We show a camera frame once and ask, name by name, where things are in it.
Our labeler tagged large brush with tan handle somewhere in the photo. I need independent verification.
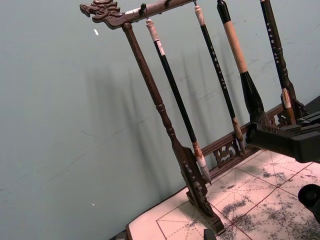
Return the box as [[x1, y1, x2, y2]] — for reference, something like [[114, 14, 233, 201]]
[[216, 0, 270, 126]]

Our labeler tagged thin black brush, white ferrule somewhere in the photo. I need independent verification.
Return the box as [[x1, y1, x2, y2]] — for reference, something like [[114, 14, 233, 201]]
[[258, 0, 296, 125]]

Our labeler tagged black brush with grey tip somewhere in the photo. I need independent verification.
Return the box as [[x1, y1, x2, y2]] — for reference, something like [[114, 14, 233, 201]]
[[144, 18, 213, 186]]

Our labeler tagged carved dark wooden brush rack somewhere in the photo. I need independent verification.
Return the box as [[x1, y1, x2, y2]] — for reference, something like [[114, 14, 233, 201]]
[[79, 0, 310, 236]]

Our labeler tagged white red-grid calligraphy mat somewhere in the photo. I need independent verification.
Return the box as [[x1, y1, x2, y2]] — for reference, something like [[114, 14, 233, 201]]
[[125, 149, 320, 240]]

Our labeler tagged thin black brush, brown tip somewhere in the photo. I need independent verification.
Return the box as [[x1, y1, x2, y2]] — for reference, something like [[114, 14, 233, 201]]
[[193, 4, 247, 157]]

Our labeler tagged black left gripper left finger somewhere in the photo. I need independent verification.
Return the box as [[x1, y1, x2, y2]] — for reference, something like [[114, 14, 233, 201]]
[[245, 111, 320, 164]]

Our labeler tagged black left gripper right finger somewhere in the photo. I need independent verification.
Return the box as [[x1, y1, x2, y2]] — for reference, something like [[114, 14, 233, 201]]
[[297, 184, 320, 216]]

